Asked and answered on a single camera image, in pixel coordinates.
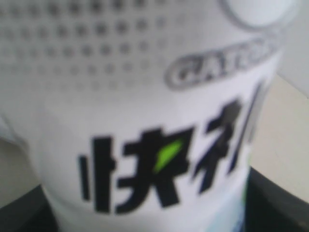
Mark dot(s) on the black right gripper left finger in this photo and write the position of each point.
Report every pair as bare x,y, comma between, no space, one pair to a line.
29,213

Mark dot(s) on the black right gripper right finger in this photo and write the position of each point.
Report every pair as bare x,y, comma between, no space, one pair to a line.
270,208

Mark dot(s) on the clear plastic drink bottle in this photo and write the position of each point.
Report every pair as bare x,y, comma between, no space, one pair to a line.
139,115

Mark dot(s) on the white rectangular plastic tray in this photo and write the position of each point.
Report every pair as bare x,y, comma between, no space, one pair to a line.
5,133

